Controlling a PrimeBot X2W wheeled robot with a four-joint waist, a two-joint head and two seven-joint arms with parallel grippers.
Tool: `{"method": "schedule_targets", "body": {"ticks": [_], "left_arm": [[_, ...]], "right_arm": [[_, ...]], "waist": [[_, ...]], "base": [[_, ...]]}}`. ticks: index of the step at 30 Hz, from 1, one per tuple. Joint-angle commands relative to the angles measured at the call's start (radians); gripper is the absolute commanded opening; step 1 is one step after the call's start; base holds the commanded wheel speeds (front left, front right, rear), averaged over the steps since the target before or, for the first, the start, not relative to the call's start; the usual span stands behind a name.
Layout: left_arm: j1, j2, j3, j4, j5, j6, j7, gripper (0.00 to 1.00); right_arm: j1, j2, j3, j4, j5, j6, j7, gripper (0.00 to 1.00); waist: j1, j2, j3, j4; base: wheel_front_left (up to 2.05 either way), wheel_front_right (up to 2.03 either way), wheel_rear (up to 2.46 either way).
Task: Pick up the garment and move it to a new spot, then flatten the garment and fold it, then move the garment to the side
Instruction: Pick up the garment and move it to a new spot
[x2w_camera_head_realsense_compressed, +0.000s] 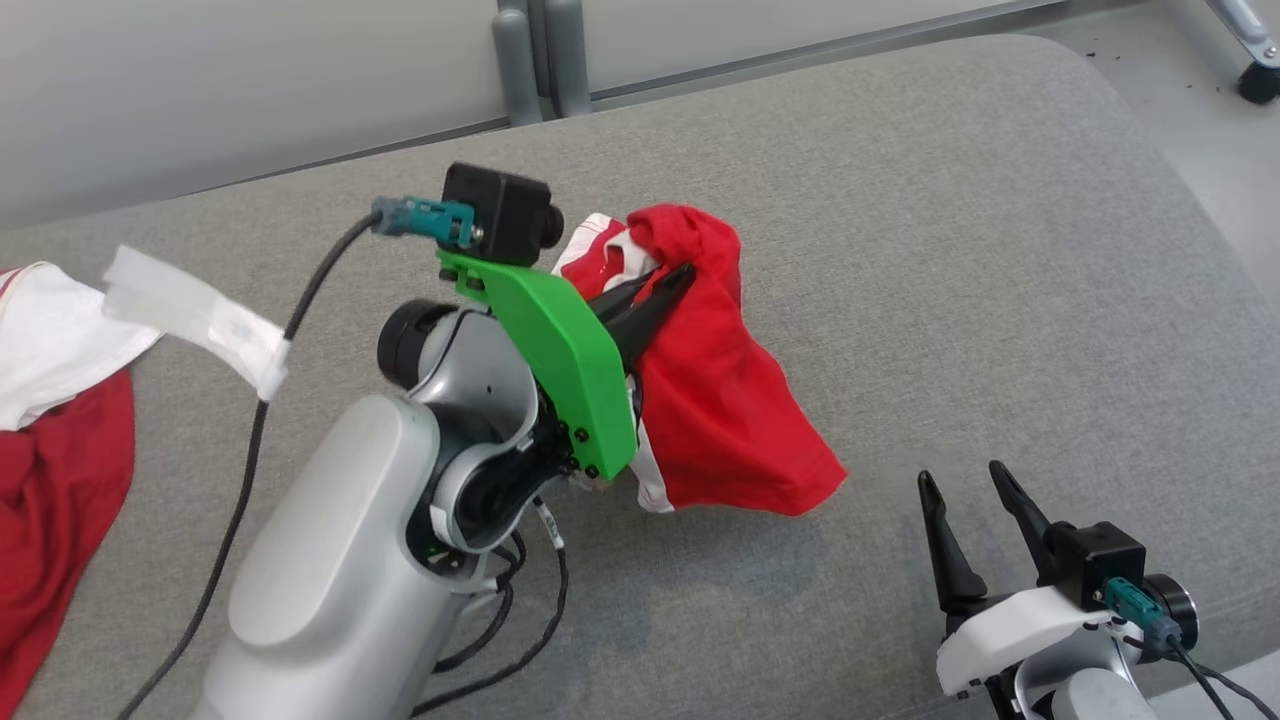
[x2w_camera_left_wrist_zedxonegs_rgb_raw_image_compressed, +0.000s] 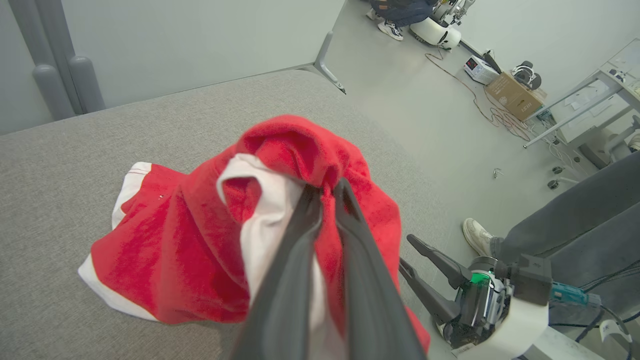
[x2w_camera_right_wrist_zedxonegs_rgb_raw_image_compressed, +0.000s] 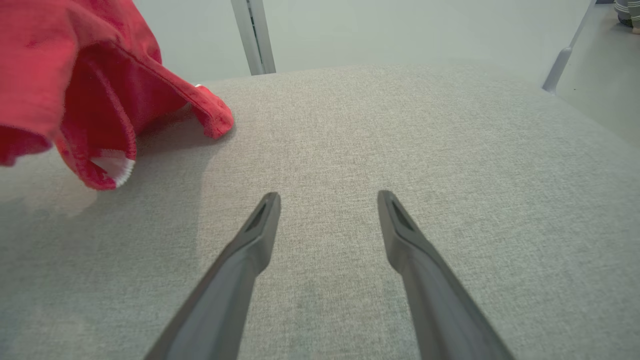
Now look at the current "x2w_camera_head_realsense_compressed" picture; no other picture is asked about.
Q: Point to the red garment with white stripes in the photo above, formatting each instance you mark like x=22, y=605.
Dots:
x=720, y=400

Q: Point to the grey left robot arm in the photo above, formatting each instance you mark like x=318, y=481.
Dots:
x=330, y=560

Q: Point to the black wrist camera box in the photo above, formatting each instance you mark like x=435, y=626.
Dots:
x=500, y=212
x=1095, y=560

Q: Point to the grey partition post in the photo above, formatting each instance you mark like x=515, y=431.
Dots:
x=568, y=55
x=517, y=60

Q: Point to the grey leg with black caster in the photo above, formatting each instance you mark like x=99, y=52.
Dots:
x=1258, y=85

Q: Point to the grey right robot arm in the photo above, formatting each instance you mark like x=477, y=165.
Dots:
x=1090, y=700

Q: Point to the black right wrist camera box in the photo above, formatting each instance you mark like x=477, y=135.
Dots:
x=1095, y=560

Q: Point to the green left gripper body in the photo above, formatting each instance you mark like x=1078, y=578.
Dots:
x=570, y=370

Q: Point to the red Bulls jersey white sleeves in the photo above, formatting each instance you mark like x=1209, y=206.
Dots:
x=60, y=470

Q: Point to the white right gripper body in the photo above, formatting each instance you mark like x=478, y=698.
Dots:
x=1010, y=630

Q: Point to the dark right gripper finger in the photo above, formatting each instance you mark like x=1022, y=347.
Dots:
x=952, y=570
x=1030, y=530

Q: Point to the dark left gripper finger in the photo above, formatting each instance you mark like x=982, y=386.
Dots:
x=645, y=320
x=625, y=293

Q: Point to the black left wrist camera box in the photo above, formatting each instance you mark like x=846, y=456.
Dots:
x=500, y=212

